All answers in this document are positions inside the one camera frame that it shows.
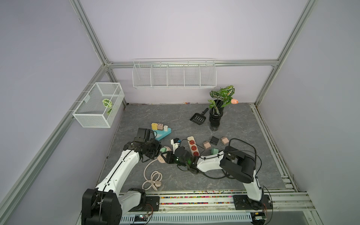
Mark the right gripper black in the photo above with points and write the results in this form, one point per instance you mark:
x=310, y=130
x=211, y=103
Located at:
x=168, y=156

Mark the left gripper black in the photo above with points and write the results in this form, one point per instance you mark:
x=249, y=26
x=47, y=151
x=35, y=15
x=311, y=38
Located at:
x=157, y=146

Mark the beige power strip red sockets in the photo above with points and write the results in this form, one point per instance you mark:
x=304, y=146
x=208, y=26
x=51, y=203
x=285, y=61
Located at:
x=193, y=146

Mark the round pink power socket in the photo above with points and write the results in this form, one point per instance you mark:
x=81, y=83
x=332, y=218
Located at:
x=162, y=158

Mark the teal triangular power socket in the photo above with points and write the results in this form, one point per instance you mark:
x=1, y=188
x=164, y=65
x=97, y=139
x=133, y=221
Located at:
x=160, y=134

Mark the yellow USB charger plug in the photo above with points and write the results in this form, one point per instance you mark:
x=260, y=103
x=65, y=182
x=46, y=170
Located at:
x=154, y=126

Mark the pink USB charger plug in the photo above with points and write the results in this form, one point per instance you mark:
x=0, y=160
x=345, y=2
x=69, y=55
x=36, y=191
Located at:
x=160, y=126
x=224, y=140
x=206, y=145

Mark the green USB charger plug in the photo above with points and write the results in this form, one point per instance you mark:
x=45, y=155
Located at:
x=214, y=151

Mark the black USB charger plug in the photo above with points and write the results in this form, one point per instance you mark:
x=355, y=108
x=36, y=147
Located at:
x=214, y=140

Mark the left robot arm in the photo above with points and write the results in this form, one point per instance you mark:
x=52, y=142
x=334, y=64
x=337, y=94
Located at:
x=105, y=204

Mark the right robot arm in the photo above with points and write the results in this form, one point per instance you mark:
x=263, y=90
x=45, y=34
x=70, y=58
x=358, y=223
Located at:
x=235, y=163

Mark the black litter scoop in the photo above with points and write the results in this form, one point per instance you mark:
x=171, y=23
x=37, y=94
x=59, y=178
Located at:
x=199, y=118

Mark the black plant pot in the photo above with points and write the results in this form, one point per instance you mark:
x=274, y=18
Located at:
x=216, y=119

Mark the green leaf in basket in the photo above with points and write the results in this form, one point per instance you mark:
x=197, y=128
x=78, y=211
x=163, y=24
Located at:
x=107, y=103

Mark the green artificial plant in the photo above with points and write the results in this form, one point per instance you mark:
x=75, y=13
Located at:
x=221, y=98

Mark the pink artificial tulip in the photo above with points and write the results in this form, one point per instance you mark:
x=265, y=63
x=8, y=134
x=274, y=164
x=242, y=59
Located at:
x=234, y=101

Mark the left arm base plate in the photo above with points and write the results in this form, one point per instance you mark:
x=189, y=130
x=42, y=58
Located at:
x=150, y=204

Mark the white mesh wall basket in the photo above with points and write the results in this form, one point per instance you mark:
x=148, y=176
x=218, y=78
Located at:
x=90, y=112

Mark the white wire wall shelf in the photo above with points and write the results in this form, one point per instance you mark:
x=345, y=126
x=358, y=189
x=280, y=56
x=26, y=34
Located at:
x=174, y=73

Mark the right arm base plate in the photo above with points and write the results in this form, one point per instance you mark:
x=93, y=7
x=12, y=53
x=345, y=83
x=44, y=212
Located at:
x=242, y=202

